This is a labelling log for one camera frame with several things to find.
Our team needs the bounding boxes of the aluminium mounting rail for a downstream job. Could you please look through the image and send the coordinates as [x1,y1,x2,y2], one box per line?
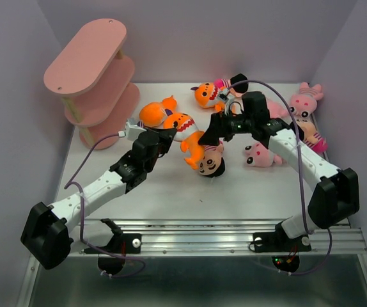
[31,218,367,256]

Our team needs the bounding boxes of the orange shark plush back-facing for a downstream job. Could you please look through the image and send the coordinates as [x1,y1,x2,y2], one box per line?
[139,95,178,127]

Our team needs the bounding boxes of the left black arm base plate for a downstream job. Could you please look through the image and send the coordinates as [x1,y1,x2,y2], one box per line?
[83,218,142,255]

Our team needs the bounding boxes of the doll plush pink striped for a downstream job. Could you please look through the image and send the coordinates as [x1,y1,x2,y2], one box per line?
[198,140,226,178]

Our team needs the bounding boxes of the orange shark plush mouth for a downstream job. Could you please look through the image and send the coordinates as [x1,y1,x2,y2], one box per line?
[163,113,205,169]

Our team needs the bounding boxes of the pink striped plush middle back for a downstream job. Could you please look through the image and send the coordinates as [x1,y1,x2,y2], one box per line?
[234,95,290,120]

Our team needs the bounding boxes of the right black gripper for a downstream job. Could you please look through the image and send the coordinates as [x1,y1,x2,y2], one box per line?
[197,107,254,146]

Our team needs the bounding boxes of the pink axolotl plush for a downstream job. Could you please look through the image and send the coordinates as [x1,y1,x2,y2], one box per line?
[244,142,286,168]
[288,82,324,118]

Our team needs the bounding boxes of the orange shark plush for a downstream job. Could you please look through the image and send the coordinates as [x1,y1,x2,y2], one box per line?
[191,83,223,111]

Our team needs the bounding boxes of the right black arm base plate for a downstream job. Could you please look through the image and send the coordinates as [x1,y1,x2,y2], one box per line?
[249,232,311,253]

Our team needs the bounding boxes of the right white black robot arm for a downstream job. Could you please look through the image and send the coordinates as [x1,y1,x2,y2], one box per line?
[199,91,359,250]

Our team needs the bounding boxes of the pink axolotl plush far right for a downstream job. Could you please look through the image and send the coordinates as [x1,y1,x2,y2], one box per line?
[288,82,324,118]

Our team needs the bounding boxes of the pink axolotl plush front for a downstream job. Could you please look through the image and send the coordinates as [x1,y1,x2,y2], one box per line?
[244,142,286,168]

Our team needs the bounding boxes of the pink three-tier wooden shelf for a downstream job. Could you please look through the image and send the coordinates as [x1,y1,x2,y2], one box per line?
[43,19,140,150]

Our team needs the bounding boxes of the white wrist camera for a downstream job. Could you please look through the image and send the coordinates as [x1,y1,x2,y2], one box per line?
[124,118,146,141]
[216,89,231,103]

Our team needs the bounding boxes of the doll plush black hair far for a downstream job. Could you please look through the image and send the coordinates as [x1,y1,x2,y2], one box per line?
[214,74,249,98]

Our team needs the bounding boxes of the doll plush right edge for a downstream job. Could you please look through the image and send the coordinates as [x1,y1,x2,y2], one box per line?
[296,118,327,154]

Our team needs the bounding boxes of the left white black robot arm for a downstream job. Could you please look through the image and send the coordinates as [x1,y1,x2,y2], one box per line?
[20,129,177,269]

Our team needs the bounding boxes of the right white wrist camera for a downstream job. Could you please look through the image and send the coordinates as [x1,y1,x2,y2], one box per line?
[216,89,231,103]

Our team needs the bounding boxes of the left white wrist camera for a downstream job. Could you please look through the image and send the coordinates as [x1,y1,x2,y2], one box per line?
[124,118,146,141]

